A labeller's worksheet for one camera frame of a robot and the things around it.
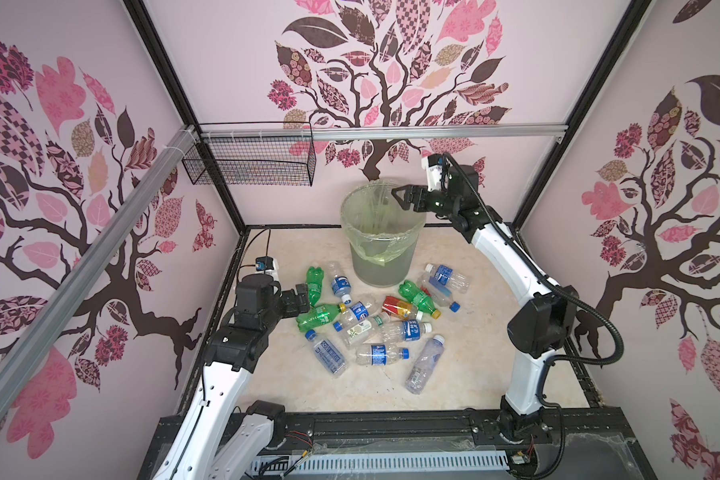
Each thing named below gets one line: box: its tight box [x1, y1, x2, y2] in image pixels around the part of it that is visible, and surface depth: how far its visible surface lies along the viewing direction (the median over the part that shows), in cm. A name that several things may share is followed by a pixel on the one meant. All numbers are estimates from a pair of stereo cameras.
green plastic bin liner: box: [340, 179, 427, 266], surface depth 94 cm
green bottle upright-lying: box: [306, 266, 324, 307], surface depth 100 cm
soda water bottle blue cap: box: [305, 329, 349, 379], surface depth 84 cm
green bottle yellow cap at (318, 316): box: [296, 303, 347, 332], surface depth 92 cm
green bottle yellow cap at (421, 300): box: [398, 280, 441, 320], surface depth 96 cm
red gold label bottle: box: [381, 296, 416, 319], surface depth 93 cm
